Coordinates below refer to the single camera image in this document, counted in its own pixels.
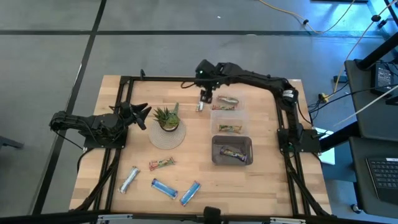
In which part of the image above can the grey plastic bin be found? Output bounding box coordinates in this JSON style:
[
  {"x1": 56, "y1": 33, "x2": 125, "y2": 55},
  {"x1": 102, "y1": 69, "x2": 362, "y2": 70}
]
[{"x1": 211, "y1": 135, "x2": 253, "y2": 166}]

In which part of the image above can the black aluminium table frame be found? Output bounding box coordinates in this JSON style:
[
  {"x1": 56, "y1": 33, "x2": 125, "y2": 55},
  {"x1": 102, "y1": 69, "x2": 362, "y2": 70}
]
[{"x1": 70, "y1": 68, "x2": 332, "y2": 224}]

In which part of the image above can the silver frame bracket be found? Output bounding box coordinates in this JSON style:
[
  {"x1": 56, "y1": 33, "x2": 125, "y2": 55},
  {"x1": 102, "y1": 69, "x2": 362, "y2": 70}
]
[
  {"x1": 98, "y1": 213, "x2": 133, "y2": 222},
  {"x1": 270, "y1": 217, "x2": 307, "y2": 224}
]

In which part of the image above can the black power adapter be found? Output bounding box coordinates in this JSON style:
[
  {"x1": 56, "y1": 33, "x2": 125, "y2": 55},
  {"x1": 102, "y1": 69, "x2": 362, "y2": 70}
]
[{"x1": 371, "y1": 63, "x2": 396, "y2": 96}]

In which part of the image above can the grey chair leg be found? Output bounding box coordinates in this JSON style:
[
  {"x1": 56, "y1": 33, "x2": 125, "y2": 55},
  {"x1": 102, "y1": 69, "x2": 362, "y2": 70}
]
[{"x1": 0, "y1": 136, "x2": 24, "y2": 150}]

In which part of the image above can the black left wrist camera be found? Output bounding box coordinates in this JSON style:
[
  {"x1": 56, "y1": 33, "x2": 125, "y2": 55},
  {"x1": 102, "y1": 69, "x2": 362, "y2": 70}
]
[{"x1": 119, "y1": 101, "x2": 133, "y2": 114}]

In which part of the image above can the black desk beam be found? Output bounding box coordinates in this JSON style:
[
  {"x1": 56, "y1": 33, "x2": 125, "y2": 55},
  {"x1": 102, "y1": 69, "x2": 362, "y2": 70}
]
[
  {"x1": 356, "y1": 32, "x2": 398, "y2": 71},
  {"x1": 318, "y1": 121, "x2": 358, "y2": 153}
]

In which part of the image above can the purple granola bar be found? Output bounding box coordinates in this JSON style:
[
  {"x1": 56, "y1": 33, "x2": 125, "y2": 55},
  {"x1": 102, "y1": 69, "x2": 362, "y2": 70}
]
[{"x1": 220, "y1": 146, "x2": 249, "y2": 163}]

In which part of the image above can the clear plastic bin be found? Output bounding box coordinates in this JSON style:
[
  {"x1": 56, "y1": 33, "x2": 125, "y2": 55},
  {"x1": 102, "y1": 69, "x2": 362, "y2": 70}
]
[
  {"x1": 210, "y1": 110, "x2": 250, "y2": 137},
  {"x1": 207, "y1": 88, "x2": 246, "y2": 113}
]

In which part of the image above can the dark desk top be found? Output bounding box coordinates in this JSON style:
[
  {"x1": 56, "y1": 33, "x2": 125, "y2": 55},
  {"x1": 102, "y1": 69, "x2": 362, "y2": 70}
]
[{"x1": 348, "y1": 136, "x2": 398, "y2": 218}]

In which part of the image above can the cream cable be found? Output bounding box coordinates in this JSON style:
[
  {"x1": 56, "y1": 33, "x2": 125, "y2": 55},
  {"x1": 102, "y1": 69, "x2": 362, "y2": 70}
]
[{"x1": 333, "y1": 0, "x2": 398, "y2": 94}]

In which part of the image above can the dark cart shelf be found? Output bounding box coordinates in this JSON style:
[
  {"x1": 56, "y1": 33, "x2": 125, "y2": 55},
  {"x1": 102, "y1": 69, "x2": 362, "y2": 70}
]
[{"x1": 344, "y1": 58, "x2": 398, "y2": 134}]

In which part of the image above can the black keyboard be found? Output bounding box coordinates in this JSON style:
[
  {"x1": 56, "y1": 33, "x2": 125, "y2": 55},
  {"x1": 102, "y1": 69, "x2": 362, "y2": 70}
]
[{"x1": 366, "y1": 157, "x2": 398, "y2": 205}]

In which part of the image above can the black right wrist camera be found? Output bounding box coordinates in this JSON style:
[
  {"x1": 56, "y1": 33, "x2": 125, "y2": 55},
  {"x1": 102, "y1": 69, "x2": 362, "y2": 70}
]
[{"x1": 195, "y1": 59, "x2": 215, "y2": 80}]

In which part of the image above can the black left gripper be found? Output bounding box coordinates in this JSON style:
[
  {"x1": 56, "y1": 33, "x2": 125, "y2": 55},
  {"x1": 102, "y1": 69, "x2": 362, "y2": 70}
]
[{"x1": 117, "y1": 103, "x2": 152, "y2": 131}]

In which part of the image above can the yellow extension cable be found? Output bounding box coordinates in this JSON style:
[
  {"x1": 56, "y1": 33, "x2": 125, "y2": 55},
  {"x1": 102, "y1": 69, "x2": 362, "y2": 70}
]
[{"x1": 257, "y1": 0, "x2": 357, "y2": 34}]

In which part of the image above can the round woven placemat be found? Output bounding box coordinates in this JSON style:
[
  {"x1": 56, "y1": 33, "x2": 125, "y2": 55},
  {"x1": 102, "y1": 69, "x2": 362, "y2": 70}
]
[{"x1": 147, "y1": 119, "x2": 187, "y2": 150}]

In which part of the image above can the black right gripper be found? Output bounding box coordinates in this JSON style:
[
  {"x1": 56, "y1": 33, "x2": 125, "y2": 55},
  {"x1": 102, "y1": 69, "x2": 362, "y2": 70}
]
[{"x1": 200, "y1": 76, "x2": 219, "y2": 103}]

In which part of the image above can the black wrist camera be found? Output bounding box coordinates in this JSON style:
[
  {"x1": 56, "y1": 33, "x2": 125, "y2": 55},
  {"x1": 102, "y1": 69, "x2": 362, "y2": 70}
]
[
  {"x1": 119, "y1": 101, "x2": 133, "y2": 114},
  {"x1": 195, "y1": 59, "x2": 215, "y2": 80}
]

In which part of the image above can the green granola bar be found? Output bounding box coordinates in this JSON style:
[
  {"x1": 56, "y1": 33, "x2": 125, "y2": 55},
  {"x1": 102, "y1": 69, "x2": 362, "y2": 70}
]
[{"x1": 218, "y1": 124, "x2": 243, "y2": 134}]

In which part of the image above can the white cable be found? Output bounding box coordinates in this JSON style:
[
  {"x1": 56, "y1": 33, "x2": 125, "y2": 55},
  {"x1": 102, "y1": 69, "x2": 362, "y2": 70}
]
[{"x1": 329, "y1": 92, "x2": 398, "y2": 130}]

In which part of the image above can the black cable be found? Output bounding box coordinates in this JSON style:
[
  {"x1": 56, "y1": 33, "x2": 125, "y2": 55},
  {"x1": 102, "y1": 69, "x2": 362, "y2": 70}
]
[{"x1": 307, "y1": 83, "x2": 398, "y2": 113}]

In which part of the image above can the green succulent in pot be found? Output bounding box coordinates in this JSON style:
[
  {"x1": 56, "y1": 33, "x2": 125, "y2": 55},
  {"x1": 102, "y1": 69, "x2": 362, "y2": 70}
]
[{"x1": 152, "y1": 102, "x2": 181, "y2": 132}]

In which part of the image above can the silver blue granola bar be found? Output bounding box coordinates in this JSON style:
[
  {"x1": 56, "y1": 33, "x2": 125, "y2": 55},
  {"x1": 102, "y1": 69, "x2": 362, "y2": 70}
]
[{"x1": 118, "y1": 166, "x2": 141, "y2": 195}]

